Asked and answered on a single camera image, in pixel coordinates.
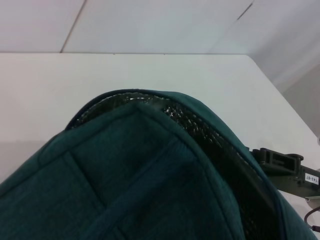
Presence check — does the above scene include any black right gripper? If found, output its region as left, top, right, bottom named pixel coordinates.
left=251, top=147, right=320, bottom=194

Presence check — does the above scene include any dark teal insulated lunch bag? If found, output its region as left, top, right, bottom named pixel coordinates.
left=0, top=87, right=320, bottom=240

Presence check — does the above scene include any right arm cable with silver plug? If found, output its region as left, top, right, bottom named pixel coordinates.
left=304, top=194, right=320, bottom=232

